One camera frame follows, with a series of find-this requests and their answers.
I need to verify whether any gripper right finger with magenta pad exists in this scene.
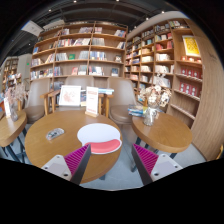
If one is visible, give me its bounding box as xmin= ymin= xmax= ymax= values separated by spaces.
xmin=132 ymin=144 xmax=182 ymax=185

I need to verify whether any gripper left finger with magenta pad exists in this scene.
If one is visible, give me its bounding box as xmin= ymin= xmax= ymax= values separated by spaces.
xmin=42 ymin=144 xmax=91 ymax=185

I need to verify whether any grey computer mouse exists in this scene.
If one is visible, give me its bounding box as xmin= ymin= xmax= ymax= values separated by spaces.
xmin=46 ymin=128 xmax=64 ymax=140

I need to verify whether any round wooden centre table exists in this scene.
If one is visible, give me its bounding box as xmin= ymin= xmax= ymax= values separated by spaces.
xmin=25 ymin=110 xmax=121 ymax=183

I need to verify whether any round wooden table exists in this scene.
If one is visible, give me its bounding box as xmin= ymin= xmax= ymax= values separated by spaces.
xmin=132 ymin=113 xmax=192 ymax=153
xmin=0 ymin=110 xmax=27 ymax=147
xmin=25 ymin=110 xmax=121 ymax=183

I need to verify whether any round wooden right table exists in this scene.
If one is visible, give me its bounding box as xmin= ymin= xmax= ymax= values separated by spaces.
xmin=132 ymin=113 xmax=192 ymax=153

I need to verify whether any stack of books on chair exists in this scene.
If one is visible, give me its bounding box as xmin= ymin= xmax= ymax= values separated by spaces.
xmin=128 ymin=105 xmax=145 ymax=117

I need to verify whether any glass vase with dried flowers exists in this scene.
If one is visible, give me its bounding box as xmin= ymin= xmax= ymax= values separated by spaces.
xmin=140 ymin=84 xmax=172 ymax=126

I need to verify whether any round wooden left table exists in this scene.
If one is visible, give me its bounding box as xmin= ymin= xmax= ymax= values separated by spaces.
xmin=0 ymin=110 xmax=27 ymax=147

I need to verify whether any white framed red picture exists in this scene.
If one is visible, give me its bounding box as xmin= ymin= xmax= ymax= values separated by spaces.
xmin=59 ymin=85 xmax=81 ymax=106

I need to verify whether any white standing sign card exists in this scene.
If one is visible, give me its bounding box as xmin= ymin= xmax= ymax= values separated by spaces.
xmin=85 ymin=87 xmax=98 ymax=117

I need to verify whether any beige armchair right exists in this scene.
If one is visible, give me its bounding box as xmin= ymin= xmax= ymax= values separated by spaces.
xmin=107 ymin=77 xmax=137 ymax=124

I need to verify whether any beige armchair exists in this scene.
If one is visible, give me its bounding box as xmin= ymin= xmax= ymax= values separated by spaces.
xmin=107 ymin=77 xmax=137 ymax=124
xmin=25 ymin=78 xmax=50 ymax=124

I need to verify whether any beige armchair left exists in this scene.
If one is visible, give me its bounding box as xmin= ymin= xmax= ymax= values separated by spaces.
xmin=25 ymin=78 xmax=50 ymax=124

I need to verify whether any left vase with dried flowers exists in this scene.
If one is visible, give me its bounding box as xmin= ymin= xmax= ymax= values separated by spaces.
xmin=4 ymin=83 xmax=27 ymax=122

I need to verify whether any wooden bookshelf right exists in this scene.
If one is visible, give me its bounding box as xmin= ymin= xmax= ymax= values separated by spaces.
xmin=123 ymin=17 xmax=204 ymax=129

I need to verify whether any large wooden bookshelf centre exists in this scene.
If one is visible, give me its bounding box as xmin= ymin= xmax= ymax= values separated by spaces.
xmin=30 ymin=21 xmax=128 ymax=84

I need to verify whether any yellow poster on shelf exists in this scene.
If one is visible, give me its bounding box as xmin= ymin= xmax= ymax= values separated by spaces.
xmin=182 ymin=35 xmax=200 ymax=57

